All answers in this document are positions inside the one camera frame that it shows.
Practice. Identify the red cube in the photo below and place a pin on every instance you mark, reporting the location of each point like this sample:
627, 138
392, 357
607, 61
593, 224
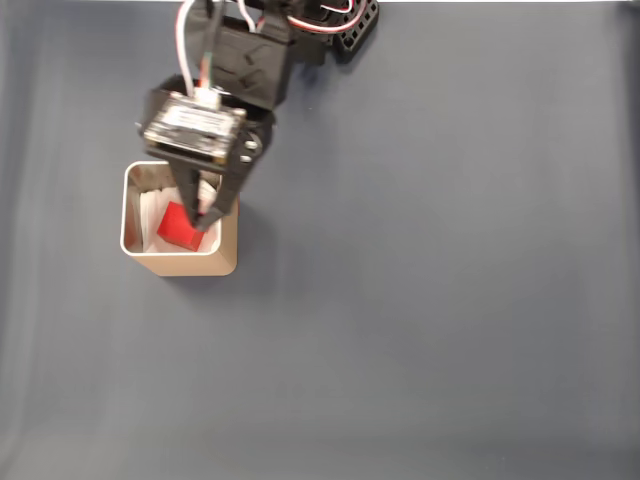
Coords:
172, 225

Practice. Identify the tan metal box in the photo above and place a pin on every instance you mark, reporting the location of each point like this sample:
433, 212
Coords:
227, 250

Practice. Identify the white tissue paper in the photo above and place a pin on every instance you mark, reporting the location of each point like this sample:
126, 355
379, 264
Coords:
150, 210

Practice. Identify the camera circuit board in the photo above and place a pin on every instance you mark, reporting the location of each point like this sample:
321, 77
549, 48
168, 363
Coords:
192, 127

